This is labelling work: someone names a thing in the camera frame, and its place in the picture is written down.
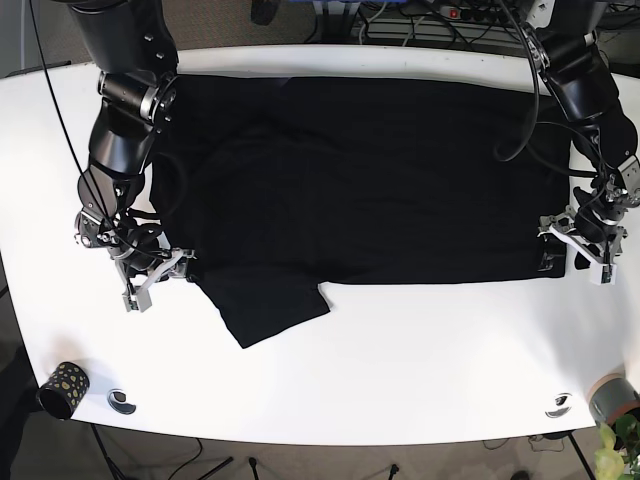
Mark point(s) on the black gold spotted cup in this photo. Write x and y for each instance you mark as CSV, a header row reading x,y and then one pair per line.
x,y
62,393

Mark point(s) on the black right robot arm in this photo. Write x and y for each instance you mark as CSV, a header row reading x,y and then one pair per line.
x,y
131,45

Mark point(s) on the left silver table grommet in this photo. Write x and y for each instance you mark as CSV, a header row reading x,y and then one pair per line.
x,y
117,400

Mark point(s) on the silver table grommet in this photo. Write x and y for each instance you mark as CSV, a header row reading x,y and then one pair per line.
x,y
559,405
117,400

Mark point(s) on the green potted plant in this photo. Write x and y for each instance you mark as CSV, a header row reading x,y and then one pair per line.
x,y
618,457

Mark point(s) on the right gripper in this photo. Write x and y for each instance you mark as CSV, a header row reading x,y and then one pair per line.
x,y
136,242

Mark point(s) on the grey plant pot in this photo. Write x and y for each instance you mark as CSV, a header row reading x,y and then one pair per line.
x,y
611,397

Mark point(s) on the black T-shirt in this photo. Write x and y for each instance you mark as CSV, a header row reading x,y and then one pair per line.
x,y
280,185

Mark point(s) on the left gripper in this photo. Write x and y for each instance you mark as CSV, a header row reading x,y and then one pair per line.
x,y
594,227

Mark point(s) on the right silver table grommet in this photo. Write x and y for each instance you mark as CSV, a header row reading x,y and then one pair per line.
x,y
559,405

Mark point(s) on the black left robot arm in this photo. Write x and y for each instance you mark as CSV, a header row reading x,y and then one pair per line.
x,y
561,38

